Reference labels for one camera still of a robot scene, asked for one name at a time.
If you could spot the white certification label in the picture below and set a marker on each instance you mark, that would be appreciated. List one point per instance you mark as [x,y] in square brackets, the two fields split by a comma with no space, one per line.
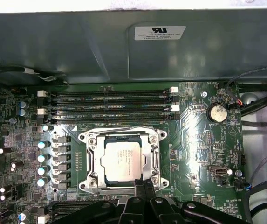
[159,32]

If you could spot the metal socket cover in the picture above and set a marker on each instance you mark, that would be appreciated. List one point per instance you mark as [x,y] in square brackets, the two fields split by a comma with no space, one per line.
[97,161]

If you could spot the silver board screw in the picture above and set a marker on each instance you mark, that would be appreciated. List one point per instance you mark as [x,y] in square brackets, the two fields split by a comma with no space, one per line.
[203,94]

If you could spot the green motherboard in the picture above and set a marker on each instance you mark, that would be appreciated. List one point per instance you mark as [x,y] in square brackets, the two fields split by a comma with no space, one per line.
[193,140]

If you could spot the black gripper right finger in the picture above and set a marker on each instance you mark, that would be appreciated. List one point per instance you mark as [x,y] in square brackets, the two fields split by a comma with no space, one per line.
[161,210]

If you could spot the black RAM slot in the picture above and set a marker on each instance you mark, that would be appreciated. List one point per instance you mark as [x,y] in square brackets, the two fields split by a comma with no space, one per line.
[135,91]
[61,210]
[82,203]
[135,117]
[135,100]
[135,108]

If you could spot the CPU socket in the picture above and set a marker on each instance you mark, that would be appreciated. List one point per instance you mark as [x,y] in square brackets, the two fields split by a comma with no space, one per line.
[86,139]

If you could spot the silver coin battery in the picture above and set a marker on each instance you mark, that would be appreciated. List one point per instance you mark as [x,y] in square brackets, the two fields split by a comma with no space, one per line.
[217,113]

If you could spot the black PC case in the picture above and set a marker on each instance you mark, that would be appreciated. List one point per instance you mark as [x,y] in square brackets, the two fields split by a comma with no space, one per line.
[54,46]

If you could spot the silver green CPU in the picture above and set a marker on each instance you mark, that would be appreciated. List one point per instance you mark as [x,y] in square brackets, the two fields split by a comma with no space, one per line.
[124,161]

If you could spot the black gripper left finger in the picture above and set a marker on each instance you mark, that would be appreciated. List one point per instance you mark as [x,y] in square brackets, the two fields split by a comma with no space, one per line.
[133,210]

